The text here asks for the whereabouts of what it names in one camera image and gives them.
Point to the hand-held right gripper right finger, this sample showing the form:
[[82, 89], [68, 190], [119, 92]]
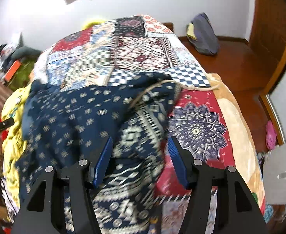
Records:
[[178, 163]]

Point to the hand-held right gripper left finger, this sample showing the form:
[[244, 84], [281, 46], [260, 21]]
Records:
[[103, 160]]

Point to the navy patterned hoodie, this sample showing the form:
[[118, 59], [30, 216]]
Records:
[[72, 112]]

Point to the yellow blanket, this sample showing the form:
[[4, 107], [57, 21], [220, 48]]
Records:
[[11, 139]]

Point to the green patterned cloth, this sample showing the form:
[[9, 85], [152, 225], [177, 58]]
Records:
[[23, 75]]

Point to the orange box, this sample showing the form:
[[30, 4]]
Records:
[[12, 70]]

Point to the beige fleece blanket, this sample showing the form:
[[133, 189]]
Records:
[[238, 126]]

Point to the dark grey cushion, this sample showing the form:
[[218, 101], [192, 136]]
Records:
[[25, 52]]

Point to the pink clog shoe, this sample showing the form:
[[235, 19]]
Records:
[[271, 135]]

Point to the white appliance with stickers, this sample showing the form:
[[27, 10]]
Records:
[[282, 170]]

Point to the patchwork bedspread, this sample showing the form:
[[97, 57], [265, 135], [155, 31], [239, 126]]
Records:
[[143, 48]]

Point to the grey bag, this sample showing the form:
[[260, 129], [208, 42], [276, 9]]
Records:
[[205, 36]]

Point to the yellow cloth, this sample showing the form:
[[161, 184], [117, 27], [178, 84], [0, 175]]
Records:
[[191, 31]]

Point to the wooden door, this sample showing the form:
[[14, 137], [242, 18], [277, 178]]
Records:
[[269, 29]]

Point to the wooden bed frame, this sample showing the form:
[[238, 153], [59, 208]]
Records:
[[168, 26]]

